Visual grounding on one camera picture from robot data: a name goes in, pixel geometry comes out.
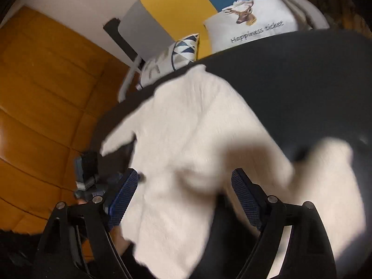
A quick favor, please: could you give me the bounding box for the white deer print pillow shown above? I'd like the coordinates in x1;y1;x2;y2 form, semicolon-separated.
203;0;300;54

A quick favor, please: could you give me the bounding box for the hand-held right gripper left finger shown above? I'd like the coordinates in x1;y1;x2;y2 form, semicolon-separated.
35;168;138;279

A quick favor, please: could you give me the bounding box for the triangle pattern pillow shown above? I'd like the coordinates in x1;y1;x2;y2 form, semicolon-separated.
136;33;200;89

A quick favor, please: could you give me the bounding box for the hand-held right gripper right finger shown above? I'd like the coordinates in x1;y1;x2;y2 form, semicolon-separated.
231;168;338;279

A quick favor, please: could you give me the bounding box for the grey yellow blue armchair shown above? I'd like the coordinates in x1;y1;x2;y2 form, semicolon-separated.
103;0;329;102

